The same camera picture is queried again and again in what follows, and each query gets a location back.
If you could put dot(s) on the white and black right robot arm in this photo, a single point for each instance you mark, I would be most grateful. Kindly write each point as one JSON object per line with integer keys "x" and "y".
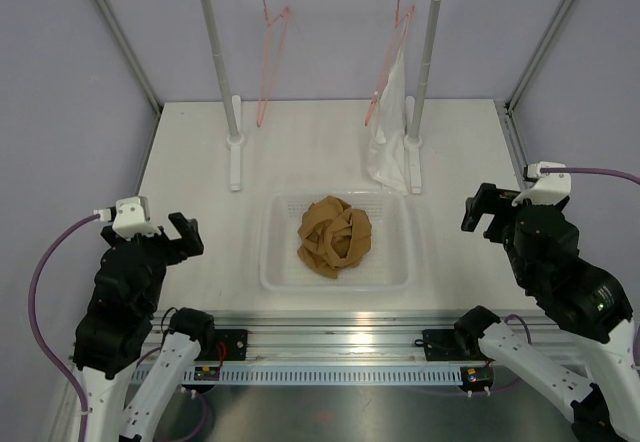
{"x": 583, "y": 300}

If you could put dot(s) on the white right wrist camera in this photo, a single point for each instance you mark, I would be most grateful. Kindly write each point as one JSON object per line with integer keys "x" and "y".
{"x": 548, "y": 184}

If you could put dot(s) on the white slotted cable duct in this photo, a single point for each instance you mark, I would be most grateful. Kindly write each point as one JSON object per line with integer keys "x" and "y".
{"x": 244, "y": 375}

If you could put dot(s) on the tan tank top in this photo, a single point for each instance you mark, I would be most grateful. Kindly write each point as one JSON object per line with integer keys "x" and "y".
{"x": 334, "y": 236}

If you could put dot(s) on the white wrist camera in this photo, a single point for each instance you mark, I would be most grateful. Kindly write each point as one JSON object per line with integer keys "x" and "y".
{"x": 548, "y": 184}
{"x": 129, "y": 217}

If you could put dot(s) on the pink wire hanger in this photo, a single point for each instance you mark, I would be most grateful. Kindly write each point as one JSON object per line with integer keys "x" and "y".
{"x": 276, "y": 29}
{"x": 401, "y": 28}

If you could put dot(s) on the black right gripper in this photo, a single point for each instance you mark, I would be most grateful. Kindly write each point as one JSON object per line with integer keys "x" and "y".
{"x": 489, "y": 199}

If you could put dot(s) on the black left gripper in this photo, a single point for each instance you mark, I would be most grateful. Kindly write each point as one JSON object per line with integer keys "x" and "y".
{"x": 188, "y": 245}

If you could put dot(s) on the aluminium mounting rail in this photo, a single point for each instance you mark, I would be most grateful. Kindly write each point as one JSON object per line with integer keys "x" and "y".
{"x": 334, "y": 337}

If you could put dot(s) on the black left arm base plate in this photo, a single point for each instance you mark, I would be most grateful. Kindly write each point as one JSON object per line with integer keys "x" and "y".
{"x": 231, "y": 345}

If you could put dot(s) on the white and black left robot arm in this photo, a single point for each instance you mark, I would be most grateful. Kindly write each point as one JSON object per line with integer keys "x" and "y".
{"x": 118, "y": 320}

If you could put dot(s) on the white tank top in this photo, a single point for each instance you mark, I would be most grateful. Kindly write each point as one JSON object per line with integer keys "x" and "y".
{"x": 385, "y": 158}

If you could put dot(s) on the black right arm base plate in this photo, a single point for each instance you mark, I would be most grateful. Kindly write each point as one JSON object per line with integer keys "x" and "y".
{"x": 440, "y": 345}

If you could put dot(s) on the white perforated plastic basket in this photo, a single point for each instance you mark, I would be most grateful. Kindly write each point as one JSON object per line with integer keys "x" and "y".
{"x": 389, "y": 266}

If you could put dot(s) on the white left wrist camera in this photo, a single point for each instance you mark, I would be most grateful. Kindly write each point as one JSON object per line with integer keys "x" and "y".
{"x": 129, "y": 217}

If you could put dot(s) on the white and silver clothes rack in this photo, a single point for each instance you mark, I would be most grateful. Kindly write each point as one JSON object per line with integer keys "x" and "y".
{"x": 414, "y": 106}

